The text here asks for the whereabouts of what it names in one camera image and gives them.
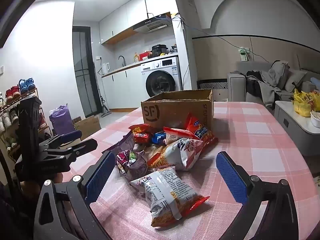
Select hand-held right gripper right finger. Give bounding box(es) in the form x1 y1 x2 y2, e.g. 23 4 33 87
216 151 299 240

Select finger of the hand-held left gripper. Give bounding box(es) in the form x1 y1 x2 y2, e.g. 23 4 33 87
39 130 83 151
41 138 98 161

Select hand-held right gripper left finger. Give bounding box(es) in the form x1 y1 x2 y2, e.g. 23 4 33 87
34 151 116 240

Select purple snack packet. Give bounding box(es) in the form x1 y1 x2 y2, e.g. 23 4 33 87
102 132 135 153
116 149 151 182

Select red triangular snack packet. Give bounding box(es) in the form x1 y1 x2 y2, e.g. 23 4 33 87
184 112 219 153

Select white pink snack packet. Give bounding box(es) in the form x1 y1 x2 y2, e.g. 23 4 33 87
147 137 205 172

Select white orange noodle snack packet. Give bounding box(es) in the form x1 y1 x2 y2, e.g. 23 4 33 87
129 167 210 228

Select blue small snack packet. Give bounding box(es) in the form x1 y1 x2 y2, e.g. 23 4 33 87
151 132 167 145

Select red white snack packet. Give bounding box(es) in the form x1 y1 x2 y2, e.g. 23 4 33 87
163 127 198 144

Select brown cardboard box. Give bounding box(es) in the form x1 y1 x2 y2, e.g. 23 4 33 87
141 89 214 132

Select small cardboard floor box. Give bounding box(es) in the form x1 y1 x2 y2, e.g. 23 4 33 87
72 115 102 141

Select purple plastic bag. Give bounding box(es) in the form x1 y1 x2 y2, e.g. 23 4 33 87
49 103 75 136

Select wooden shoe rack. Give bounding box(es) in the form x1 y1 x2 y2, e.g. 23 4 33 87
0 89 53 161

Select pink checkered tablecloth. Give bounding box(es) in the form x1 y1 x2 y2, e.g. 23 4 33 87
62 101 316 240

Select stick vacuum cleaner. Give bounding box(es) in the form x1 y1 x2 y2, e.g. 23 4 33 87
99 82 112 117

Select black glass door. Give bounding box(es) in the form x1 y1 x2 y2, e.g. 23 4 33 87
72 26 99 118

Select white kitchen counter cabinet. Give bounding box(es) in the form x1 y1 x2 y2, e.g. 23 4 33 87
101 62 150 111

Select white coffee table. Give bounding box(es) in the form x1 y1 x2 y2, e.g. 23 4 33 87
274 100 320 157

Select grey sofa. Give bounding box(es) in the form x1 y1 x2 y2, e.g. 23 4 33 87
227 60 320 111

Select patterned side table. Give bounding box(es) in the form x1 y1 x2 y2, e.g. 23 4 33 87
197 79 229 103

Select white bowl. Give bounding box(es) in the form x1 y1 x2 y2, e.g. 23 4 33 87
310 111 320 128

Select yellow plastic bag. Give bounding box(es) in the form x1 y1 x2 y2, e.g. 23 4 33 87
290 89 320 117

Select grey clothing pile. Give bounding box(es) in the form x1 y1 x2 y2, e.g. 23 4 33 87
246 60 290 108

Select white washing machine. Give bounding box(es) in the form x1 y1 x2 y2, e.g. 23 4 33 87
140 56 183 98

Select grey pillow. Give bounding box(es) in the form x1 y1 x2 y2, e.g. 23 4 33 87
285 67 308 93

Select black pressure cooker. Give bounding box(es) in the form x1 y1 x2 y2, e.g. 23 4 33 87
151 45 167 57

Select silver range hood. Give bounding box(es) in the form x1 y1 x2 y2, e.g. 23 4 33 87
132 12 173 34

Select white upper kitchen cabinets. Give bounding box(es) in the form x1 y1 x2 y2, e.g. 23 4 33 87
99 0 172 45

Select white wall power strip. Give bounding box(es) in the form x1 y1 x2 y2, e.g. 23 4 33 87
238 47 250 62

